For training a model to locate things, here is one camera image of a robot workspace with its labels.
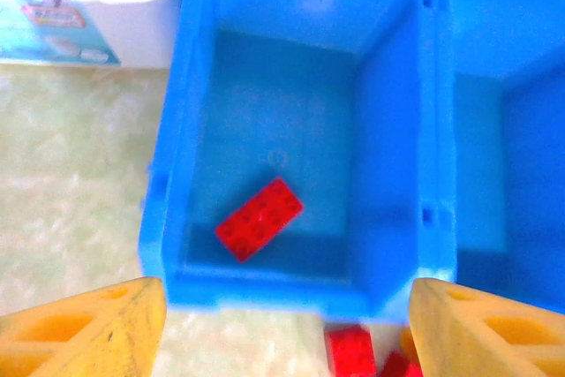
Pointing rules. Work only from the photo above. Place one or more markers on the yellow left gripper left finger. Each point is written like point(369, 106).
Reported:
point(79, 337)

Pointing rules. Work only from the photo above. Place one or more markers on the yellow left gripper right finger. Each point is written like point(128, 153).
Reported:
point(485, 337)

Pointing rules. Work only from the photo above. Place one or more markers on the red eight-stud lego brick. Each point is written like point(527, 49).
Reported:
point(260, 218)

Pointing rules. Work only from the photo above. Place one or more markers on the white storage box blue lid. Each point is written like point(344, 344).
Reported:
point(132, 32)

